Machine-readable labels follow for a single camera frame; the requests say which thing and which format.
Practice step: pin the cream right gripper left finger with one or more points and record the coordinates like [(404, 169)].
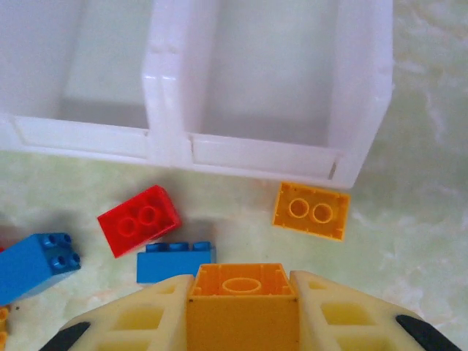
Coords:
[(179, 314)]

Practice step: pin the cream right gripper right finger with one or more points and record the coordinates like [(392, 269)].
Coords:
[(309, 311)]

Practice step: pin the blue lego brick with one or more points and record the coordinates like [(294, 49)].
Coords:
[(164, 267), (29, 263)]

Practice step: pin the yellow lego brick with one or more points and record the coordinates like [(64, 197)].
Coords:
[(3, 314), (281, 219), (241, 321)]

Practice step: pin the white plastic bin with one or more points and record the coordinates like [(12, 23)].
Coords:
[(256, 157), (36, 131)]

